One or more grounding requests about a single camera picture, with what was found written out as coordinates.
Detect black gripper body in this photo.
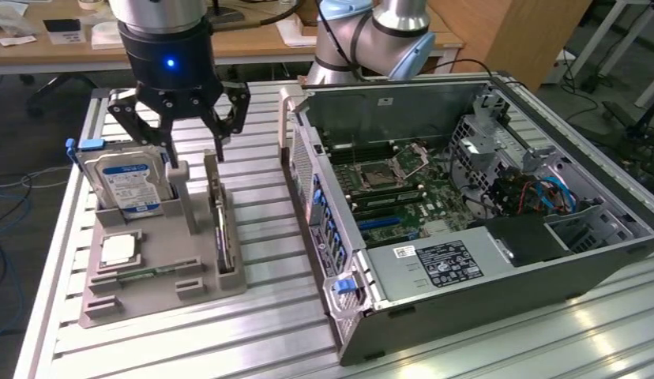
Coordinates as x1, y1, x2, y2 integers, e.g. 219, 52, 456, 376
119, 17, 225, 119

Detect green graphics card with fan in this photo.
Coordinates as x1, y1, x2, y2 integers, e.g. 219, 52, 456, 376
203, 149, 239, 274

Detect white box with tape roll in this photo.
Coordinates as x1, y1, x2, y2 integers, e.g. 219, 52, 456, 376
91, 21, 128, 51

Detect black round lamp base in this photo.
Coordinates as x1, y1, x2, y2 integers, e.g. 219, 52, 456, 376
208, 0, 248, 25

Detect black office chair base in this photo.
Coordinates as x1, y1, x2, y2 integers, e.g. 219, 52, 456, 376
20, 73, 99, 118

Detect hard disk with blue carrier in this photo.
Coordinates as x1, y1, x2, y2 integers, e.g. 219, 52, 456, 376
64, 133, 168, 221

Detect black and white label box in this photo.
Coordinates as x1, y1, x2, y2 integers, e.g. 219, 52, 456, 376
41, 18, 87, 45

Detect white papers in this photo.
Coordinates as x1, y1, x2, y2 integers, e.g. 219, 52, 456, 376
275, 18, 319, 48

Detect wooden desk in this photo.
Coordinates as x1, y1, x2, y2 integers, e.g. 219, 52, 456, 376
0, 0, 465, 76

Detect black RAM slot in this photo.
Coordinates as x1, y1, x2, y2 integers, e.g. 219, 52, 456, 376
332, 149, 395, 162
329, 141, 392, 153

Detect cardboard box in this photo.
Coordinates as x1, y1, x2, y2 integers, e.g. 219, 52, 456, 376
293, 6, 321, 28

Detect CPU socket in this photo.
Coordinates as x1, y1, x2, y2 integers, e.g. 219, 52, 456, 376
357, 159, 400, 190

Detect clear plastic bag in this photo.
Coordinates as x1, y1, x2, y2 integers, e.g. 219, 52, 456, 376
0, 2, 37, 35

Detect grey parts rack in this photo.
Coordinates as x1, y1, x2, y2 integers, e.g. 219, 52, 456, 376
76, 149, 249, 331

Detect silver CPU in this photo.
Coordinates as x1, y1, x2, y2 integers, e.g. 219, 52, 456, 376
97, 235, 141, 268

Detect installed green RAM stick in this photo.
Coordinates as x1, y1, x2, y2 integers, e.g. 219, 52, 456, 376
355, 194, 421, 210
349, 188, 419, 201

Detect metal socket cover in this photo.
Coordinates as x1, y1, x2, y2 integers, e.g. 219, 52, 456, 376
389, 142, 432, 174

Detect blue expansion slot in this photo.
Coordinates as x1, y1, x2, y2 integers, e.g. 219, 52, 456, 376
356, 216, 403, 233

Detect loose green RAM stick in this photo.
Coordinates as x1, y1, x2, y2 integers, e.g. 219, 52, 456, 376
113, 266, 179, 280

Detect green motherboard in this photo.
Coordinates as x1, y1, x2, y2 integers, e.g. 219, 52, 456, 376
325, 140, 489, 242

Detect perforated metal disk bay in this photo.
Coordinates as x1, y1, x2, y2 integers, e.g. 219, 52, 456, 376
449, 114, 520, 190

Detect grey power supply unit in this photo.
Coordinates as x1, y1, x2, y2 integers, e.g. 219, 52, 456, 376
357, 227, 517, 315

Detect wooden cabinet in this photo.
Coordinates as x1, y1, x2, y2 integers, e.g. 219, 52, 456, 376
425, 0, 595, 92

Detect open grey PC case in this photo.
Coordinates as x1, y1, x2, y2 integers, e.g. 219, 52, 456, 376
276, 70, 654, 366

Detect open metal disk bay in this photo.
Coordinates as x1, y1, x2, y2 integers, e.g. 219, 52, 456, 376
541, 197, 641, 253

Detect blue wire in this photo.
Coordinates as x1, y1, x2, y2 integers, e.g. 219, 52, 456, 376
535, 175, 579, 217

